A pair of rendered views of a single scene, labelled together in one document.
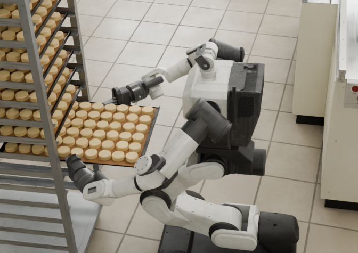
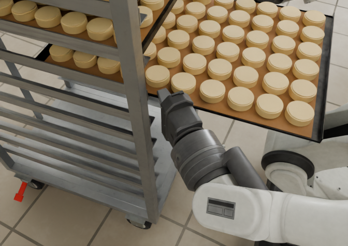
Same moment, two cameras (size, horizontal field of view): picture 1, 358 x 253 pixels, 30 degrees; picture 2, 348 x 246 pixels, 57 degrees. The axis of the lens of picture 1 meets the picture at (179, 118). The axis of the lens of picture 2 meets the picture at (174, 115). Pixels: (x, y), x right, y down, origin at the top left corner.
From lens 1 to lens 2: 2.12 m
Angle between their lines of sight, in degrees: 16
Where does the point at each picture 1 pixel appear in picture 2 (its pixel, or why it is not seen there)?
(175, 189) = (332, 161)
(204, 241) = not seen: hidden behind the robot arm
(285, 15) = not seen: outside the picture
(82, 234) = (165, 169)
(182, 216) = (321, 193)
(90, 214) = not seen: hidden behind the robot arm
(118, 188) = (304, 232)
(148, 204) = (280, 174)
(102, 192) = (252, 230)
